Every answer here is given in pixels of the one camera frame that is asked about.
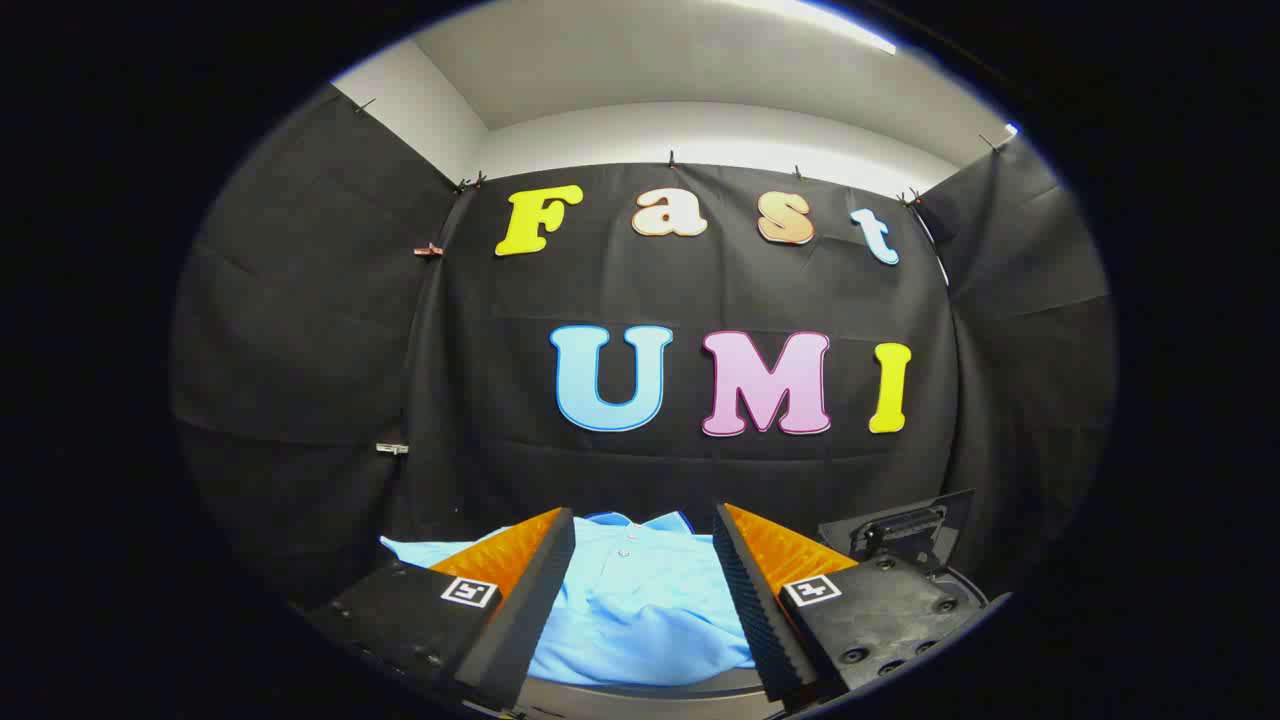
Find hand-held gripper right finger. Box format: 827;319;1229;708
712;503;991;713

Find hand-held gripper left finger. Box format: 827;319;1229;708
300;507;577;713

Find light blue polo shirt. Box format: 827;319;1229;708
380;510;756;688

